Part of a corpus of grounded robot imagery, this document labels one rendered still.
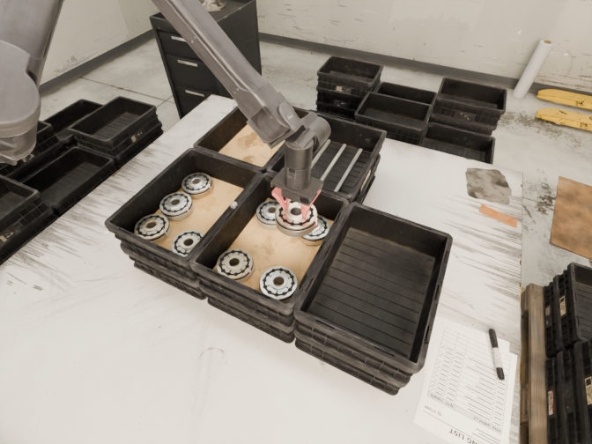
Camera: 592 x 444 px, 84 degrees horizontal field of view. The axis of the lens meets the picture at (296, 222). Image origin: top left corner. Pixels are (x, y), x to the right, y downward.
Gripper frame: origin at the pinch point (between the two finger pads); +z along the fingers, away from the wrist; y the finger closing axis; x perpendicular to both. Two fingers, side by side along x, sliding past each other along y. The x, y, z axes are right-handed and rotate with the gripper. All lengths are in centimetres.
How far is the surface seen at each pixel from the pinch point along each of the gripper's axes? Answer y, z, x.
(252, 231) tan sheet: 17.3, 22.2, -5.1
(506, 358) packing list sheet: -63, 34, -9
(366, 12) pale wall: 90, 42, -329
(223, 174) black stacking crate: 38.8, 18.6, -19.7
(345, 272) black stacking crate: -14.5, 21.9, -4.8
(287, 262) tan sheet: 1.9, 22.3, -0.2
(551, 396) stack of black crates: -101, 84, -34
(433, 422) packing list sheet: -48, 35, 16
